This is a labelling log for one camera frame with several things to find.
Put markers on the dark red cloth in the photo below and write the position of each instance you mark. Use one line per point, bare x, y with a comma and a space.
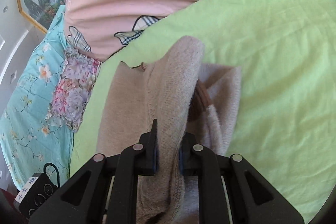
6, 197

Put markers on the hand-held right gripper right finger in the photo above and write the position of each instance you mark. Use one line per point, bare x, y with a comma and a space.
187, 161

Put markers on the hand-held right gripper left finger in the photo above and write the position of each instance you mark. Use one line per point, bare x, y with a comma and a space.
147, 154

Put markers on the beige knit sweater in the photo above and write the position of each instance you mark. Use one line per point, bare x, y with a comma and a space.
168, 87

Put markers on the pink quilt with plaid hearts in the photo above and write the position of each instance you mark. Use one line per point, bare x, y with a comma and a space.
118, 3

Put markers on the light green bed sheet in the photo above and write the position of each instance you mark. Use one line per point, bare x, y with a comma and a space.
275, 56

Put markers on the white wall switch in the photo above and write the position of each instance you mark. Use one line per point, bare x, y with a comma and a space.
13, 76

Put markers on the purple floral ruffled cloth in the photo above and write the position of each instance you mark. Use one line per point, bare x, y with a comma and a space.
76, 87

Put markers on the teal floral quilt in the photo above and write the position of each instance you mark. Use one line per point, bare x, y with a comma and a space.
31, 108

